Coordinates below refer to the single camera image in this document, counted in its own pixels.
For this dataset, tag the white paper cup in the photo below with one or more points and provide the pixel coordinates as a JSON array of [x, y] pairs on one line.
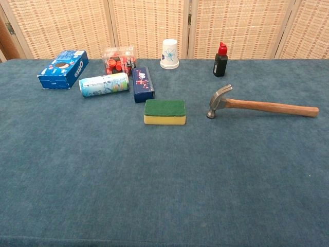
[[169, 55]]

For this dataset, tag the green and yellow sponge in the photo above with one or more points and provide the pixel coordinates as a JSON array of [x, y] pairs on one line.
[[165, 112]]

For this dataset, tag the black bottle with red cap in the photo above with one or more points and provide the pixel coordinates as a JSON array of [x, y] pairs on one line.
[[220, 63]]

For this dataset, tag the blue Oreo cookie box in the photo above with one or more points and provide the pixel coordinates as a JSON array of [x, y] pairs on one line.
[[64, 69]]

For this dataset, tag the blue table cloth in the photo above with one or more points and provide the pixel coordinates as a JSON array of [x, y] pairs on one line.
[[164, 164]]

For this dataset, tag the woven folding screen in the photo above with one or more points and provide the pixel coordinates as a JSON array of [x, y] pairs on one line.
[[180, 25]]

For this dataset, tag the dark blue narrow box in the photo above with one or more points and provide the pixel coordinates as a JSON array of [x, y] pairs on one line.
[[143, 84]]

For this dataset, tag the brown wooden door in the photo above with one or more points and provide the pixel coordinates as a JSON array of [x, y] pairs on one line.
[[6, 41]]

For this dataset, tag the light blue drink can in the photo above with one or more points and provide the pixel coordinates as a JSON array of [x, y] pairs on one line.
[[104, 84]]

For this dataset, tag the clear box of red caps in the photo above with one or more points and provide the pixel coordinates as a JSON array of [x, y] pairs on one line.
[[119, 60]]

